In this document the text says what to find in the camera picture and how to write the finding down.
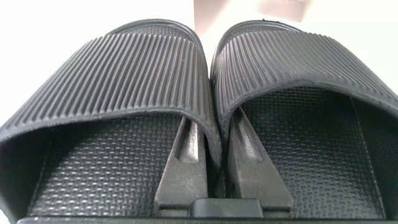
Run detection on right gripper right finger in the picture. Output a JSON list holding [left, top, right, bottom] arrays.
[[226, 105, 295, 213]]

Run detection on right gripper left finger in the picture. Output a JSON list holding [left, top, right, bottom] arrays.
[[154, 116, 209, 212]]

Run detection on black ribbed rubber slipper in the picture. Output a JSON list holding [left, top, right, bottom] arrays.
[[0, 18, 223, 223], [210, 19, 398, 220]]

